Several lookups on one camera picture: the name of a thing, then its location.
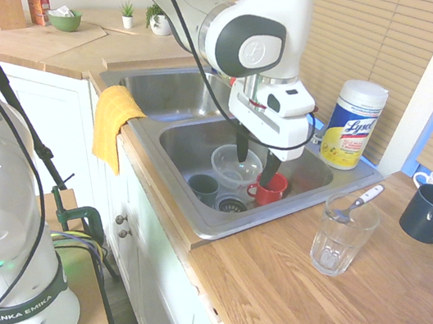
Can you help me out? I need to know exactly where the grey plastic cup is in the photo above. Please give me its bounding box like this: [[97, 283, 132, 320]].
[[184, 171, 222, 208]]

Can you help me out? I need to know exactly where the red mug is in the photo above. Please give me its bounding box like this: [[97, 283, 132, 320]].
[[244, 167, 291, 211]]

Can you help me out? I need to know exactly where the green clamp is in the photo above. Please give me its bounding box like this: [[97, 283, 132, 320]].
[[43, 183, 113, 244]]

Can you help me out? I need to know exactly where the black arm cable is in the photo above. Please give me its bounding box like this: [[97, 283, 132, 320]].
[[121, 0, 265, 127]]

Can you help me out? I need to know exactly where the Lysol wipes canister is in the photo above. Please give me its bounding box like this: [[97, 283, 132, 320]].
[[317, 75, 391, 177]]

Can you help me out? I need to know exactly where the white kitchen cabinet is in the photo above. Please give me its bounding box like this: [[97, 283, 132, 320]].
[[0, 54, 280, 324]]

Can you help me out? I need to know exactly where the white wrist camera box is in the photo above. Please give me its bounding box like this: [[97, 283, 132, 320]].
[[264, 75, 321, 123]]

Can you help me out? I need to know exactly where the wide wooden window blind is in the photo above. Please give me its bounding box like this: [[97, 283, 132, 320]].
[[175, 0, 433, 176]]

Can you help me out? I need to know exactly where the stainless steel double sink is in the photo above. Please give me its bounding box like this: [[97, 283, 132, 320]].
[[74, 47, 397, 268]]

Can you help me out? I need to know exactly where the bushy plant in white pot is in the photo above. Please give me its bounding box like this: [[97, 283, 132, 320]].
[[142, 1, 178, 39]]

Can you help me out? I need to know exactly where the small plant in white pot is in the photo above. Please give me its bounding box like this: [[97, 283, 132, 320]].
[[115, 0, 139, 31]]

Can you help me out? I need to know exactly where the green bowl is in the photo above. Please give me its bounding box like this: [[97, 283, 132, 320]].
[[43, 5, 84, 35]]

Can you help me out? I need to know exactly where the wooden cutting board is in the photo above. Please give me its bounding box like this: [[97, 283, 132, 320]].
[[0, 7, 110, 74]]

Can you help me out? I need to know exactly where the clear plastic bowl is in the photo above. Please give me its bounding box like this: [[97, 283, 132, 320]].
[[206, 141, 267, 197]]

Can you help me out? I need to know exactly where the metal sink drain strainer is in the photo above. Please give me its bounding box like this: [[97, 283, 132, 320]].
[[213, 192, 251, 218]]

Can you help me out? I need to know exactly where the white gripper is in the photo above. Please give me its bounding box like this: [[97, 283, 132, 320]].
[[215, 82, 317, 196]]

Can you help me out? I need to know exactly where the coloured cable bundle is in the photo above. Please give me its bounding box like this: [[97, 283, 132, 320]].
[[45, 225, 110, 263]]

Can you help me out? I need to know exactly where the yellow dish cloth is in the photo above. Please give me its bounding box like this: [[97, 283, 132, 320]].
[[84, 82, 152, 180]]

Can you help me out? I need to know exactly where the orange cardboard box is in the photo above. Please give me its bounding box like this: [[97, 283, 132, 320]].
[[22, 0, 56, 28]]

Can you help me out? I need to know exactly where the white handled metal spoon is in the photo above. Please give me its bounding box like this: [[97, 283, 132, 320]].
[[324, 176, 386, 231]]

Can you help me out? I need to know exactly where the clear drinking glass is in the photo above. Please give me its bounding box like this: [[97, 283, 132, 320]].
[[306, 189, 385, 284]]

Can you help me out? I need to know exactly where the navy blue mug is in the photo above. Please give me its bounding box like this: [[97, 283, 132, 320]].
[[395, 179, 433, 248]]

